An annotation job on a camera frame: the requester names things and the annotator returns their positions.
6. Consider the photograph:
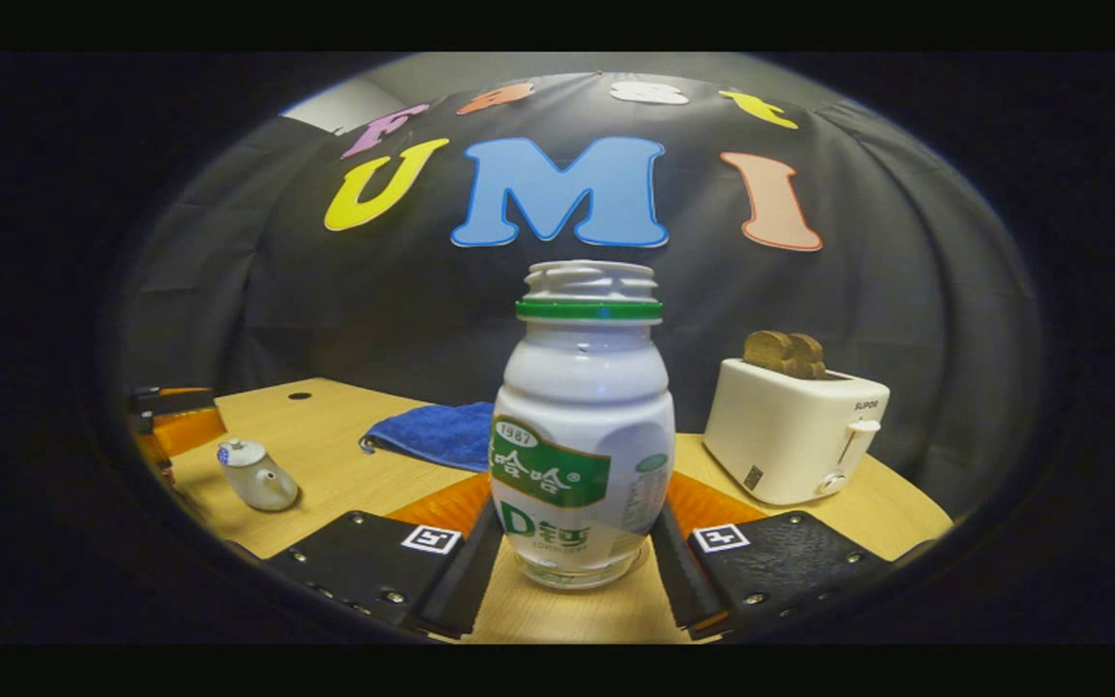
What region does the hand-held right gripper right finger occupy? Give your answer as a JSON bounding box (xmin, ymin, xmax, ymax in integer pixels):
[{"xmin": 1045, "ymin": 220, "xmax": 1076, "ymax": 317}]
[{"xmin": 649, "ymin": 471, "xmax": 898, "ymax": 643}]

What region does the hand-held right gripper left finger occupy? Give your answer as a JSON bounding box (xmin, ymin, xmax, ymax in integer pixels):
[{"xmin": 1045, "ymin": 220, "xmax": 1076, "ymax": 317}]
[{"xmin": 262, "ymin": 471, "xmax": 506, "ymax": 642}]

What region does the white teacup with spout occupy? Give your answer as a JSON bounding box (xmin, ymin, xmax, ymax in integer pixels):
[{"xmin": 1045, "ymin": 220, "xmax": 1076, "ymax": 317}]
[{"xmin": 221, "ymin": 453, "xmax": 301, "ymax": 513}]

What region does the white water bottle green label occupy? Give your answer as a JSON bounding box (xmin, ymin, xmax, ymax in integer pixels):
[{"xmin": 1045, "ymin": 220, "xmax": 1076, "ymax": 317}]
[{"xmin": 490, "ymin": 259, "xmax": 678, "ymax": 591}]

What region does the blue towel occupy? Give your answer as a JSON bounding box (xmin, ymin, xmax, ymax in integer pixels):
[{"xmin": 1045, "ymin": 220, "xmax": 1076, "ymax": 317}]
[{"xmin": 359, "ymin": 402, "xmax": 497, "ymax": 474}]

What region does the white toaster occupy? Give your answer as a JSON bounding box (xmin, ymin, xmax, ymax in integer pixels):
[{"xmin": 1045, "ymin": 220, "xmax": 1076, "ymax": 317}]
[{"xmin": 702, "ymin": 356, "xmax": 892, "ymax": 507}]

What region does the black backdrop cloth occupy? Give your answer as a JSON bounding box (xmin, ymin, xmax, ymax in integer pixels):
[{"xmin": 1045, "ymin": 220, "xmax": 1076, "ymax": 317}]
[{"xmin": 117, "ymin": 73, "xmax": 1042, "ymax": 519}]

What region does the brown bread slice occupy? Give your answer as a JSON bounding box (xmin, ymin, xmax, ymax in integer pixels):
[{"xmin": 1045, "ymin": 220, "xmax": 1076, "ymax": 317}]
[
  {"xmin": 743, "ymin": 330, "xmax": 799, "ymax": 379},
  {"xmin": 790, "ymin": 333, "xmax": 829, "ymax": 381}
]

